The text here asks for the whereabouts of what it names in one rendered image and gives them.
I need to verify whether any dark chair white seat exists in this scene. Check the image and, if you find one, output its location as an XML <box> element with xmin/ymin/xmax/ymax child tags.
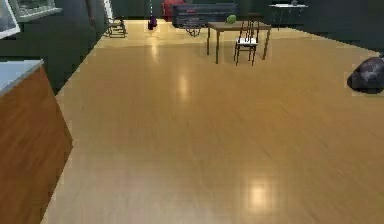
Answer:
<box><xmin>233</xmin><ymin>13</ymin><xmax>262</xmax><ymax>67</ymax></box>

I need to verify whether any brown wooden table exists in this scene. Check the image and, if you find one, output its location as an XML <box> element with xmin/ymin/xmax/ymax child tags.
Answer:
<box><xmin>206</xmin><ymin>21</ymin><xmax>273</xmax><ymax>65</ymax></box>

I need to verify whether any purple floor lamp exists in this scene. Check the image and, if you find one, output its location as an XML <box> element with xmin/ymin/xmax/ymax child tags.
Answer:
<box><xmin>147</xmin><ymin>0</ymin><xmax>158</xmax><ymax>31</ymax></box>

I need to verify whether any dark grey sofa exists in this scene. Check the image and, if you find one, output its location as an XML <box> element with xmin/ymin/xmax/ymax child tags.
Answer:
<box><xmin>171</xmin><ymin>3</ymin><xmax>238</xmax><ymax>29</ymax></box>

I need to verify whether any red armchair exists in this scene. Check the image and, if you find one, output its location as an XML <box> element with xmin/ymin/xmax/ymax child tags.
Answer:
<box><xmin>162</xmin><ymin>0</ymin><xmax>185</xmax><ymax>22</ymax></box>

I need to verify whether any dark wooden rocking chair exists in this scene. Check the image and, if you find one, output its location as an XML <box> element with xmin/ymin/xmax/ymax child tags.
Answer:
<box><xmin>102</xmin><ymin>0</ymin><xmax>128</xmax><ymax>38</ymax></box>

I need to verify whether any dark side table white top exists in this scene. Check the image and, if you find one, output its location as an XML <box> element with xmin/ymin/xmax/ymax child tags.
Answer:
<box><xmin>269</xmin><ymin>2</ymin><xmax>309</xmax><ymax>31</ymax></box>

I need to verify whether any brown wooden cabinet grey top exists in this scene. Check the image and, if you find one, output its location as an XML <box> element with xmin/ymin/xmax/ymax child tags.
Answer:
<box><xmin>0</xmin><ymin>59</ymin><xmax>74</xmax><ymax>224</ymax></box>

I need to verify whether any black beanbag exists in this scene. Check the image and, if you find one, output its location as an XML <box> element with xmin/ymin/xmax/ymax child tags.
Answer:
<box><xmin>346</xmin><ymin>56</ymin><xmax>384</xmax><ymax>95</ymax></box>

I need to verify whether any small white framed picture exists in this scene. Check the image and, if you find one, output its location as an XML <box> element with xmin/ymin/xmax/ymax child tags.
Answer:
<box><xmin>0</xmin><ymin>0</ymin><xmax>21</xmax><ymax>40</ymax></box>

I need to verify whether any dark round wire stool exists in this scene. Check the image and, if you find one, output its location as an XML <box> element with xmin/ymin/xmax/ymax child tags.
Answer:
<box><xmin>185</xmin><ymin>20</ymin><xmax>203</xmax><ymax>38</ymax></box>

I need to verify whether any white framed wall picture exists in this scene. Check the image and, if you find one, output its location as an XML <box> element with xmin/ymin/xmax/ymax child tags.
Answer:
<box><xmin>8</xmin><ymin>0</ymin><xmax>63</xmax><ymax>23</ymax></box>

